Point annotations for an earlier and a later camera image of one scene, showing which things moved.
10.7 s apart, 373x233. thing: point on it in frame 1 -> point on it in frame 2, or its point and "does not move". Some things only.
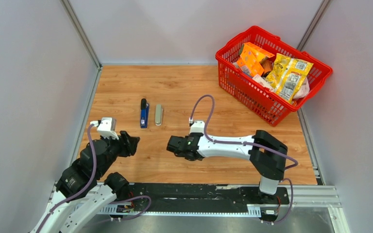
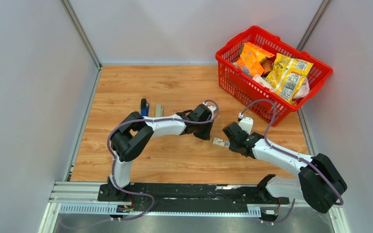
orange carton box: [251, 58] does not move
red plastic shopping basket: [257, 96] does not move
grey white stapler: [159, 114] does not move
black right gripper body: [187, 137] -> [232, 147]
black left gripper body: [124, 149] -> [203, 131]
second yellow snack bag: [275, 76] does not move
